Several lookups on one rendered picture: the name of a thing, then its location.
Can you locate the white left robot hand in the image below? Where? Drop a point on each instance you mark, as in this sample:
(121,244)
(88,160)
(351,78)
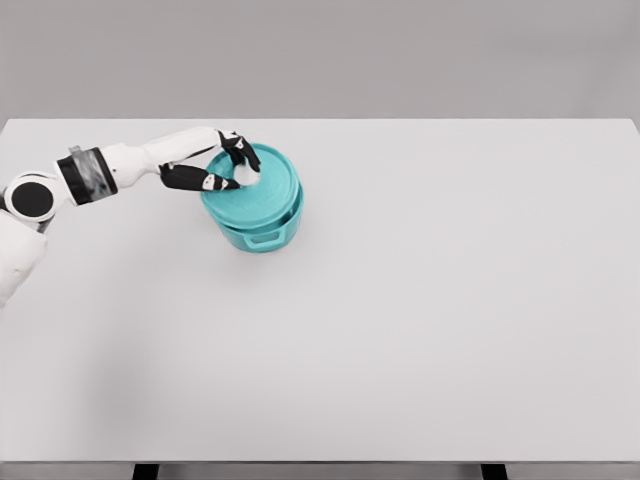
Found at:
(180,145)

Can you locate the teal pot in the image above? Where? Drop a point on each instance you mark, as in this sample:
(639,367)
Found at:
(265,237)

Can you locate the teal pot lid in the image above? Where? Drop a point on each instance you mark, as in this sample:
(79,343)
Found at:
(265,192)

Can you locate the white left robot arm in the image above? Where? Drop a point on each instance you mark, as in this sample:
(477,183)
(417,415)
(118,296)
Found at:
(85,172)

